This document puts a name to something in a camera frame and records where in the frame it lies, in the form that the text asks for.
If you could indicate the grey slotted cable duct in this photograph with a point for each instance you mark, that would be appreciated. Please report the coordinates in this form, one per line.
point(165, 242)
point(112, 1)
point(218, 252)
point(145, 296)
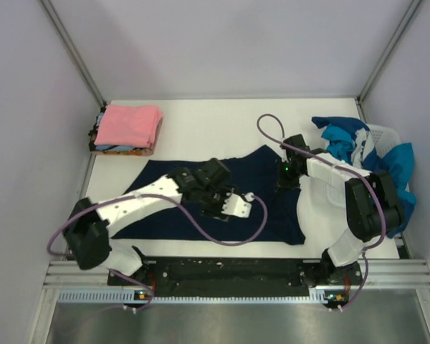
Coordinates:
point(118, 296)

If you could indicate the blue white t shirt pile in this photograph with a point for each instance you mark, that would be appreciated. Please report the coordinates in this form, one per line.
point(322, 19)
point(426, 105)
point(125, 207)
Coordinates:
point(380, 150)

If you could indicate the stack of folded shirts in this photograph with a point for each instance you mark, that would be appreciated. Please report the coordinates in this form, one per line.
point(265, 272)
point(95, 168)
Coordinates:
point(118, 150)

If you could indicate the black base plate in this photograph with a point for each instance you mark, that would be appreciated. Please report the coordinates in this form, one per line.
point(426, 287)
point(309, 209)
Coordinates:
point(243, 277)

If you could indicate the aluminium frame rail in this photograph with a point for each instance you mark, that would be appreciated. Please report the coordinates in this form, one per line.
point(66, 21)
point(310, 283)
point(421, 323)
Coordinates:
point(382, 274)

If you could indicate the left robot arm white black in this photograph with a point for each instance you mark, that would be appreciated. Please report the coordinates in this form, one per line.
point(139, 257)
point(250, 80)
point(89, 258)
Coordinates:
point(93, 226)

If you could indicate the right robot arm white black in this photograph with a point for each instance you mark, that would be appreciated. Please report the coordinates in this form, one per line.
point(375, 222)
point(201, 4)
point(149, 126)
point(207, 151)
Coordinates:
point(372, 206)

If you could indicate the pink folded t shirt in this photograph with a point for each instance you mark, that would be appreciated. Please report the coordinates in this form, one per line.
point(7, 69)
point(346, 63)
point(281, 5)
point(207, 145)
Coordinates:
point(131, 126)

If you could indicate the white plastic laundry basket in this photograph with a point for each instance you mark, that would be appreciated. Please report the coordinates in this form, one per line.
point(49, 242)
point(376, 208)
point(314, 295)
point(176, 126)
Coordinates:
point(380, 138)

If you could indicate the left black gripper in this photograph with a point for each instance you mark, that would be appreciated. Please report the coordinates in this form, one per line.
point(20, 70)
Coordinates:
point(216, 211)

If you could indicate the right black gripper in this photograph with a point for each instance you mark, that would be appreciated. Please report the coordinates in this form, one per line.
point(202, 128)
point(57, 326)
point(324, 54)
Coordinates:
point(283, 183)

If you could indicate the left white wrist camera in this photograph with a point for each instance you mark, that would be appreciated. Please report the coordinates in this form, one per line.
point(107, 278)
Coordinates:
point(238, 205)

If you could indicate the navy blue t shirt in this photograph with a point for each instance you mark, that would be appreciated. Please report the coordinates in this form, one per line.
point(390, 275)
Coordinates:
point(276, 212)

